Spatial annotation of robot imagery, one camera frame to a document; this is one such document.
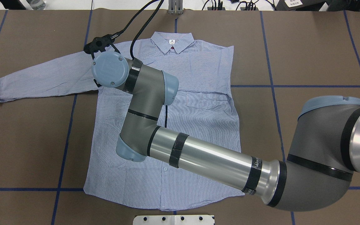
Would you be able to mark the blue striped button shirt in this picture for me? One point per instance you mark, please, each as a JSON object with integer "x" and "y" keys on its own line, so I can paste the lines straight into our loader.
{"x": 203, "y": 108}

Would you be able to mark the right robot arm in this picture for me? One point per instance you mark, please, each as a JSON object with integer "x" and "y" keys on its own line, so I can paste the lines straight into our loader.
{"x": 166, "y": 144}

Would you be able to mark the black device with label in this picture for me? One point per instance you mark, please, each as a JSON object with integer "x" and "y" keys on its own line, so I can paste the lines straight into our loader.
{"x": 299, "y": 5}

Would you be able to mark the clear water bottle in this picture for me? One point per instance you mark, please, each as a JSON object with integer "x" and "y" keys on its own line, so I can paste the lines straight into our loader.
{"x": 37, "y": 4}

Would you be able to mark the grey aluminium frame post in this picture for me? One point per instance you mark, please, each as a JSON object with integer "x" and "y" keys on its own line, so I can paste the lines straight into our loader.
{"x": 175, "y": 7}

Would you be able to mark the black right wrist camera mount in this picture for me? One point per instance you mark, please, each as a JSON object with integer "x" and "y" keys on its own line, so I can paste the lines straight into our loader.
{"x": 99, "y": 44}

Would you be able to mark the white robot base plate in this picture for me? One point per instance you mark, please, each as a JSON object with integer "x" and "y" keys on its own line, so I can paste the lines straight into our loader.
{"x": 174, "y": 220}

